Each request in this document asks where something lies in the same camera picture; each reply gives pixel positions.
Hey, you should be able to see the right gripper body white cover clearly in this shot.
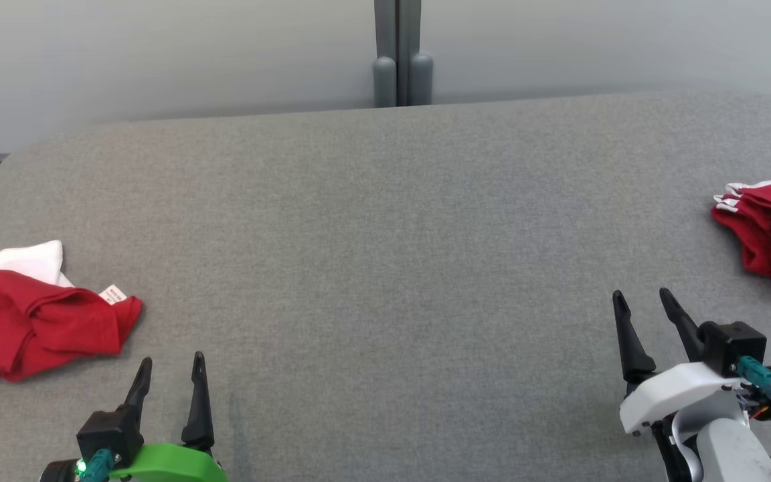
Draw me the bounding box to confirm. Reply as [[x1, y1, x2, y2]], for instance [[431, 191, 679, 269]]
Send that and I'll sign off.
[[618, 360, 751, 437]]

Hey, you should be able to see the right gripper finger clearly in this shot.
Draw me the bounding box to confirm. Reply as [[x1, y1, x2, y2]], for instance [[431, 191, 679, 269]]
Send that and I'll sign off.
[[611, 289, 658, 388], [658, 287, 707, 364]]

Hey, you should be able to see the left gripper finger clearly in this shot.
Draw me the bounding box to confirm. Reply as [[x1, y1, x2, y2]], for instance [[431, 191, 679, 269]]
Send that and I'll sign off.
[[181, 351, 216, 453], [123, 357, 154, 412]]

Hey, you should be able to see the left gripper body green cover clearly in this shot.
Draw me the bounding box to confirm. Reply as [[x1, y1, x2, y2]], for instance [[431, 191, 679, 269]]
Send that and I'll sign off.
[[108, 438, 230, 482]]

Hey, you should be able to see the red jersey with white sleeves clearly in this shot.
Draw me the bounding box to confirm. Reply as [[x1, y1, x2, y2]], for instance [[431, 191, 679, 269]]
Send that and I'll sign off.
[[0, 240, 144, 389]]

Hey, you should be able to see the left teal cable connector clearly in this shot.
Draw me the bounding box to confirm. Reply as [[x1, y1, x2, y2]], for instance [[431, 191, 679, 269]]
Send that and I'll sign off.
[[84, 450, 116, 482]]

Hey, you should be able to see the teal cable connector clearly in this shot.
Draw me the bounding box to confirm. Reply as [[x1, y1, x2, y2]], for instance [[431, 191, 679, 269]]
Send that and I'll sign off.
[[736, 356, 771, 404], [84, 450, 116, 482]]

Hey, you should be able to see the right teal cable connector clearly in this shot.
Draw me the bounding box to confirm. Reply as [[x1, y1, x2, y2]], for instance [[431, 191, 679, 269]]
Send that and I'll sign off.
[[736, 356, 771, 404]]

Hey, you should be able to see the grey partition post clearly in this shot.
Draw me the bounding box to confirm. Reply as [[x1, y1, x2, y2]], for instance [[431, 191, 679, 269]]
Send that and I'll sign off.
[[398, 0, 434, 106], [373, 0, 398, 108]]

